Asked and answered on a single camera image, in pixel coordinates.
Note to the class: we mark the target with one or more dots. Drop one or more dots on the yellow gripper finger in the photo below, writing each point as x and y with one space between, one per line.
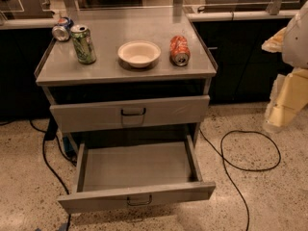
275 43
289 95

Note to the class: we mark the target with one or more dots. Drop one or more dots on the white paper bowl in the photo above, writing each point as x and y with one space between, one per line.
139 53

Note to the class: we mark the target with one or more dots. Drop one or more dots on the grey drawer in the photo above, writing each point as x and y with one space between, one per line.
134 176
129 113

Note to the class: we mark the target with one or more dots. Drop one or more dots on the orange soda can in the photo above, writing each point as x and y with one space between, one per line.
179 50

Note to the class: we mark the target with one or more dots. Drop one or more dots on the white counter rail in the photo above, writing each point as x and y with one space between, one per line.
232 16

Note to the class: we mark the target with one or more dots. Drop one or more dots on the green soda can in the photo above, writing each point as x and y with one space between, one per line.
82 43

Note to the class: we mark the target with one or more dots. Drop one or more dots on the grey metal drawer cabinet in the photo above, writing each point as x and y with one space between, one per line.
66 81

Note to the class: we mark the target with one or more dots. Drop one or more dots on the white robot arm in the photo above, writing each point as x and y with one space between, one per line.
295 42

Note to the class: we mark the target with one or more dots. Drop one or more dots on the grey top drawer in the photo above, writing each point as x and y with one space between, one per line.
129 113

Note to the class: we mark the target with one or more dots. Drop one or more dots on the blue red soda can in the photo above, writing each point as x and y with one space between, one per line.
61 31

